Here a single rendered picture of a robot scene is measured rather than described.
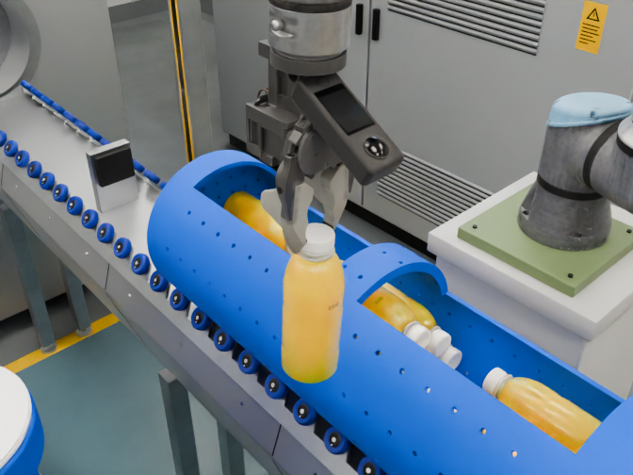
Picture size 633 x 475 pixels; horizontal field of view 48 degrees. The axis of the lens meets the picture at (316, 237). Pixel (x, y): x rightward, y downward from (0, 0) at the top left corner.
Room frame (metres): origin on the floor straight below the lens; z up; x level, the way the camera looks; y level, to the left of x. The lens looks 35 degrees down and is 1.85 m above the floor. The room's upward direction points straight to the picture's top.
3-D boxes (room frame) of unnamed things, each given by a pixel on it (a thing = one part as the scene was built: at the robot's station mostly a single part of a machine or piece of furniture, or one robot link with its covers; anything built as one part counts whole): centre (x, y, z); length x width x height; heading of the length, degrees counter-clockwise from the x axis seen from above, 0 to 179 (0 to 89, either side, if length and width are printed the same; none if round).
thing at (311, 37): (0.64, 0.01, 1.63); 0.08 x 0.08 x 0.05
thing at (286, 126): (0.65, 0.01, 1.55); 0.09 x 0.08 x 0.12; 44
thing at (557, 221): (1.02, -0.42, 1.22); 0.15 x 0.15 x 0.10
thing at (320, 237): (0.63, 0.00, 1.41); 0.04 x 0.04 x 0.02
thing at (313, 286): (0.63, 0.00, 1.31); 0.07 x 0.07 x 0.19
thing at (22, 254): (1.95, 0.99, 0.31); 0.06 x 0.06 x 0.63; 41
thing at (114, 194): (1.47, 0.47, 1.00); 0.10 x 0.04 x 0.15; 131
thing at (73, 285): (2.04, 0.88, 0.31); 0.06 x 0.06 x 0.63; 41
